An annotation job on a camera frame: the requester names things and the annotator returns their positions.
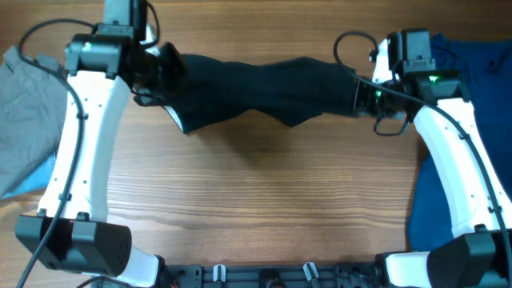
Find black t-shirt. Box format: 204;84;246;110
162;55;355;134

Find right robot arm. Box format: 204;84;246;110
354;29;511;287

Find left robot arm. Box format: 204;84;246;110
15;1;186;287

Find blue shirt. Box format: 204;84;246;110
407;34;511;251

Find grey folded trousers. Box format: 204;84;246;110
1;46;67;196

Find light blue jeans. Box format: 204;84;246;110
1;153;57;199

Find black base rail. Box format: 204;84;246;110
167;262;390;288

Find right black cable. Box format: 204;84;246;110
333;30;512;281

